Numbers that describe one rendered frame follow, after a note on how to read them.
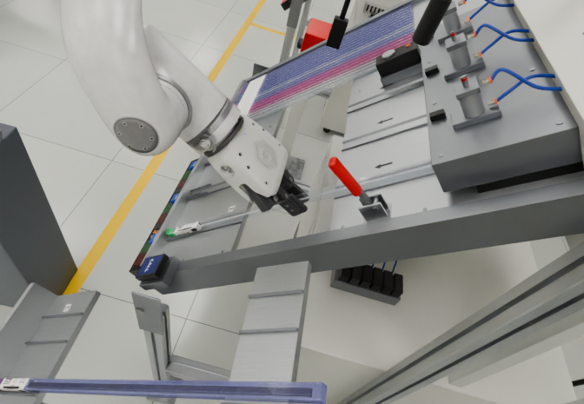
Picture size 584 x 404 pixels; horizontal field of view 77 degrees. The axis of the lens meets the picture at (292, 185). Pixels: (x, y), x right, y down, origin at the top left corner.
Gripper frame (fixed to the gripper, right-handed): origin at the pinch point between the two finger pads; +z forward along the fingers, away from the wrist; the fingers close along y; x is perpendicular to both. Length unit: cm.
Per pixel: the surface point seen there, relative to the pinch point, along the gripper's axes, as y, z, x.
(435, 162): -5.9, -1.1, -23.5
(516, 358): -9.1, 43.4, -15.9
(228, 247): -6.1, -1.1, 11.9
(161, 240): -1.9, -5.5, 29.6
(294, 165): 102, 56, 74
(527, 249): 35, 77, -16
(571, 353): 42, 169, -6
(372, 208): -7.0, 1.1, -14.2
